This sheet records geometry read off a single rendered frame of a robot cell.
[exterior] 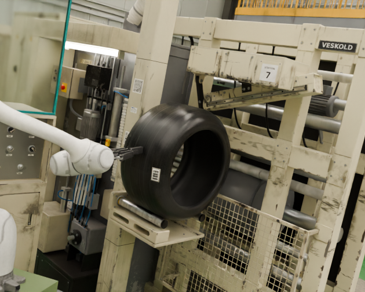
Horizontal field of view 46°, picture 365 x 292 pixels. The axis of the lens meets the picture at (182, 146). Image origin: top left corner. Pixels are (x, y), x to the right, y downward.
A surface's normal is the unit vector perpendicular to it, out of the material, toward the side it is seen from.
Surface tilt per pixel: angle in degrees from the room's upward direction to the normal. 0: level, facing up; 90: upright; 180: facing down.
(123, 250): 90
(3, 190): 90
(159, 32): 90
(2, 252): 84
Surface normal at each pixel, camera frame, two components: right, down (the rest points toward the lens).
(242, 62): -0.68, -0.01
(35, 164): 0.71, 0.25
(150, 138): -0.53, -0.44
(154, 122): -0.39, -0.65
